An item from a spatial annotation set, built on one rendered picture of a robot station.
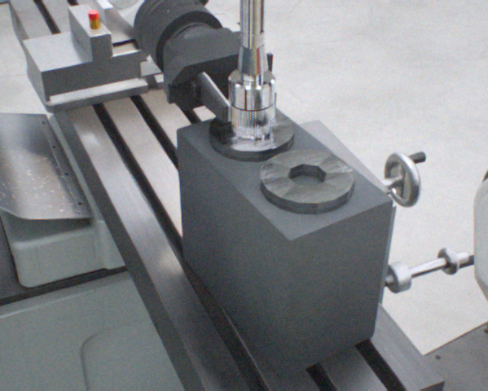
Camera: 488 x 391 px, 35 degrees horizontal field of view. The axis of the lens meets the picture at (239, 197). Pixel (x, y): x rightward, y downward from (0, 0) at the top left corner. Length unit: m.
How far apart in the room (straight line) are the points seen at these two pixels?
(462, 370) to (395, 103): 2.00
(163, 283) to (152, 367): 0.53
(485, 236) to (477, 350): 0.42
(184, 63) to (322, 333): 0.31
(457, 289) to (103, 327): 1.30
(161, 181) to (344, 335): 0.38
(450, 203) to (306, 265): 1.99
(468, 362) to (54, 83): 0.80
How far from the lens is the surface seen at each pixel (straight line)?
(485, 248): 1.00
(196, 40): 0.87
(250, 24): 0.75
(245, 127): 0.79
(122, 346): 1.38
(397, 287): 1.56
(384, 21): 3.91
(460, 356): 1.37
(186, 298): 0.91
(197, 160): 0.81
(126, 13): 0.97
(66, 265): 1.23
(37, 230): 1.21
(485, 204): 0.98
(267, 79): 0.78
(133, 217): 1.03
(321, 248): 0.72
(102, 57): 1.26
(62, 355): 1.34
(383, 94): 3.27
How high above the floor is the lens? 1.57
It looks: 37 degrees down
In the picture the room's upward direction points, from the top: straight up
